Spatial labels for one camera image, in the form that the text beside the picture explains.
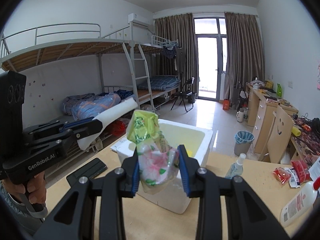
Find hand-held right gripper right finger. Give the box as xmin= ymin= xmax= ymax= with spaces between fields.
xmin=177 ymin=144 xmax=292 ymax=240

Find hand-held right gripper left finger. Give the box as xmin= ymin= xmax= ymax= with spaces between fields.
xmin=32 ymin=149 xmax=140 ymax=240

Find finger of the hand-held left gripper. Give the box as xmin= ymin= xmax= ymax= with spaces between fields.
xmin=72 ymin=119 xmax=104 ymax=138
xmin=59 ymin=119 xmax=97 ymax=132

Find white foam box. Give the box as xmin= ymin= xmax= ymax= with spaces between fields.
xmin=117 ymin=119 xmax=214 ymax=215

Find green tissue packet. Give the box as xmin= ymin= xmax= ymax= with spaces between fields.
xmin=126 ymin=109 xmax=180 ymax=195

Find person's left hand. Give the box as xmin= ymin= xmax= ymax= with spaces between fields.
xmin=5 ymin=171 xmax=47 ymax=205

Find beige cloth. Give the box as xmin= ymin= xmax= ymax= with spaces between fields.
xmin=92 ymin=136 xmax=103 ymax=150

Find blue orange plaid quilt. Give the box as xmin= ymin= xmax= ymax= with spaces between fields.
xmin=62 ymin=92 xmax=122 ymax=120

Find red bag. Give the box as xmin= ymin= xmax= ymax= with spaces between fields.
xmin=111 ymin=120 xmax=125 ymax=135

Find black smartphone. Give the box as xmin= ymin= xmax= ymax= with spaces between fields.
xmin=66 ymin=158 xmax=107 ymax=188

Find blue spray bottle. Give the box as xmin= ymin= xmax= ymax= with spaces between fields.
xmin=224 ymin=153 xmax=247 ymax=180

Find dark blue clothing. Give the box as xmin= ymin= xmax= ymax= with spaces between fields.
xmin=115 ymin=89 xmax=135 ymax=100

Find grey trash bin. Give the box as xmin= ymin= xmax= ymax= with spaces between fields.
xmin=234 ymin=130 xmax=255 ymax=156

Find grey bunk bed ladder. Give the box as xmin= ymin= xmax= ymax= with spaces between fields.
xmin=122 ymin=42 xmax=155 ymax=110

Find large grey metal bunk bed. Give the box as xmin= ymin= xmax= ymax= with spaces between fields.
xmin=0 ymin=23 xmax=155 ymax=160

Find black folding chair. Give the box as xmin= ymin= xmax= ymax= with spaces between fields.
xmin=171 ymin=77 xmax=195 ymax=112

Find blue plaid mattress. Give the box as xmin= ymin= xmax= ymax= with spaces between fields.
xmin=136 ymin=76 xmax=180 ymax=90

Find wooden desk with drawers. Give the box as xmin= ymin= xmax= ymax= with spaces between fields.
xmin=246 ymin=82 xmax=299 ymax=153

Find black folding cart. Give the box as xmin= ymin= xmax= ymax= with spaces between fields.
xmin=234 ymin=81 xmax=248 ymax=110

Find small red snack packet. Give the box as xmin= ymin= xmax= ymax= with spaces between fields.
xmin=273 ymin=167 xmax=292 ymax=184

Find wooden chair with smiley face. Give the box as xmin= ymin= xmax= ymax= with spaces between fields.
xmin=257 ymin=105 xmax=294 ymax=164

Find glass balcony door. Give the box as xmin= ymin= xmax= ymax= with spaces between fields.
xmin=194 ymin=17 xmax=228 ymax=99

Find white snack packet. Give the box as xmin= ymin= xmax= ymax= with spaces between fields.
xmin=287 ymin=169 xmax=300 ymax=188

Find dark hanging clothes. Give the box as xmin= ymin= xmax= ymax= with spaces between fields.
xmin=162 ymin=46 xmax=187 ymax=73

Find small grey metal bunk bed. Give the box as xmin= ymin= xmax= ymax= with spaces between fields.
xmin=130 ymin=35 xmax=182 ymax=105

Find white pot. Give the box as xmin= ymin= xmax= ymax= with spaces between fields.
xmin=250 ymin=79 xmax=265 ymax=90

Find large red snack packet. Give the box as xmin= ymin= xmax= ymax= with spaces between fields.
xmin=291 ymin=160 xmax=312 ymax=183

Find white lotion bottle red pump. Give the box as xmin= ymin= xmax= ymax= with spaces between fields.
xmin=280 ymin=175 xmax=320 ymax=228

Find white air conditioner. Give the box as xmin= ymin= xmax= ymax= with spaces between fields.
xmin=127 ymin=13 xmax=153 ymax=28

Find desk with patterned cloth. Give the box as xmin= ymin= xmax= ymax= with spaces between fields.
xmin=290 ymin=117 xmax=320 ymax=165

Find white paper sheets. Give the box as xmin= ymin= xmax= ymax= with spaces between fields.
xmin=309 ymin=156 xmax=320 ymax=180

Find brown curtain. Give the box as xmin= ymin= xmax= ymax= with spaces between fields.
xmin=224 ymin=12 xmax=265 ymax=103
xmin=153 ymin=12 xmax=198 ymax=98

